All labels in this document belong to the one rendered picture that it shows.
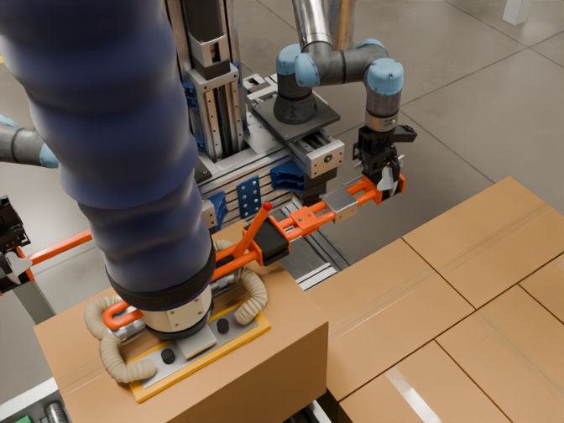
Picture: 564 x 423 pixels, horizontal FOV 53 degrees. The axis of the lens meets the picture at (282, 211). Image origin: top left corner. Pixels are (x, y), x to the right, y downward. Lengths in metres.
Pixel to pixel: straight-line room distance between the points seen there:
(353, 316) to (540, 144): 2.01
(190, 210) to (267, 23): 3.63
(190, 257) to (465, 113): 2.88
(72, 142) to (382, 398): 1.33
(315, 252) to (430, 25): 2.49
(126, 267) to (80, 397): 0.39
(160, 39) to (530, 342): 1.62
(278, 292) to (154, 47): 0.79
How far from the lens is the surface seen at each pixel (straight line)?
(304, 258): 2.57
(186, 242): 1.08
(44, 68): 0.80
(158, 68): 0.82
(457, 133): 3.61
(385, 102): 1.28
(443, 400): 1.91
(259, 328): 1.35
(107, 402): 1.36
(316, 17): 1.41
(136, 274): 1.10
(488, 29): 4.65
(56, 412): 2.01
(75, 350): 1.45
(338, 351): 1.95
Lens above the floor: 2.25
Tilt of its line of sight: 48 degrees down
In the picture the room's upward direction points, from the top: 3 degrees counter-clockwise
